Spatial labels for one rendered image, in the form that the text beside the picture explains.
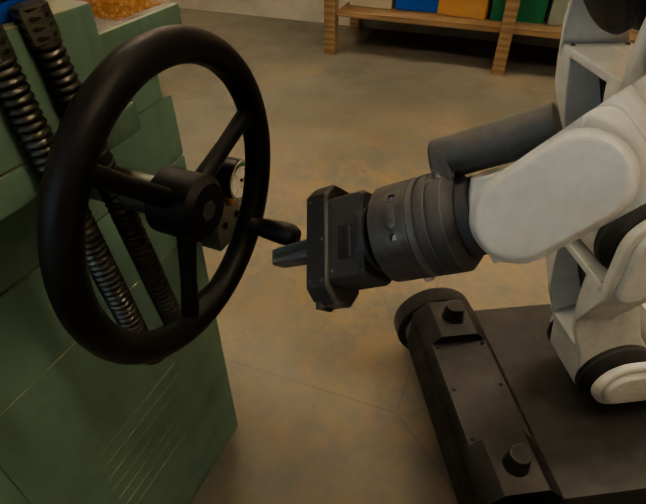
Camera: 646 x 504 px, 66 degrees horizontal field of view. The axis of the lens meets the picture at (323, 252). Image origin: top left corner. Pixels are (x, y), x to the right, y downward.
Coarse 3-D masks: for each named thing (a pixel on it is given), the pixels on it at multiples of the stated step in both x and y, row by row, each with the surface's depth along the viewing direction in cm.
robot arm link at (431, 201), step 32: (480, 128) 38; (512, 128) 36; (544, 128) 35; (448, 160) 39; (480, 160) 38; (512, 160) 38; (416, 192) 40; (448, 192) 39; (416, 224) 39; (448, 224) 38; (448, 256) 39; (480, 256) 42
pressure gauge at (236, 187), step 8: (232, 160) 74; (240, 160) 74; (224, 168) 73; (232, 168) 73; (240, 168) 75; (216, 176) 73; (224, 176) 73; (232, 176) 73; (240, 176) 75; (224, 184) 73; (232, 184) 74; (240, 184) 76; (224, 192) 74; (232, 192) 74; (240, 192) 76; (232, 200) 79
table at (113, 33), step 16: (128, 16) 57; (144, 16) 58; (160, 16) 60; (176, 16) 63; (112, 32) 54; (128, 32) 56; (112, 48) 55; (128, 112) 46; (128, 128) 47; (112, 144) 45; (0, 176) 36; (16, 176) 37; (32, 176) 38; (0, 192) 36; (16, 192) 38; (32, 192) 39; (0, 208) 37; (16, 208) 38
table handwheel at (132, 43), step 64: (128, 64) 33; (64, 128) 31; (256, 128) 51; (64, 192) 30; (128, 192) 36; (192, 192) 41; (256, 192) 55; (64, 256) 32; (192, 256) 46; (64, 320) 34; (192, 320) 49
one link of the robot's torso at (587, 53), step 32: (576, 0) 62; (576, 32) 65; (640, 32) 51; (576, 64) 65; (608, 64) 59; (640, 64) 53; (576, 96) 68; (608, 96) 58; (608, 224) 70; (608, 256) 72
